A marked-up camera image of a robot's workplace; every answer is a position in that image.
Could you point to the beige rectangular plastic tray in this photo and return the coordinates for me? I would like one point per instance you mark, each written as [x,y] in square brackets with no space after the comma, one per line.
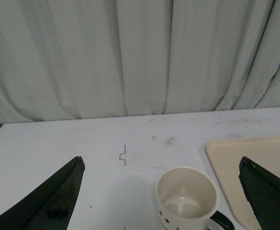
[225,156]

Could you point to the white smiley mug black handle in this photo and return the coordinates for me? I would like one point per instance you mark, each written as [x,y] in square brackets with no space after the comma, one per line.
[188,199]

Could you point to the white pleated curtain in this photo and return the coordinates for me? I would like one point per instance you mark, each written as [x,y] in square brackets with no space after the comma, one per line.
[78,59]

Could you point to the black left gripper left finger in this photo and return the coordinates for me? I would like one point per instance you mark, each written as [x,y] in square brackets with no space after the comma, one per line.
[51,205]

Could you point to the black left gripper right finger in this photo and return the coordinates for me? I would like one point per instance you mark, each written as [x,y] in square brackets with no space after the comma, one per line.
[262,190]

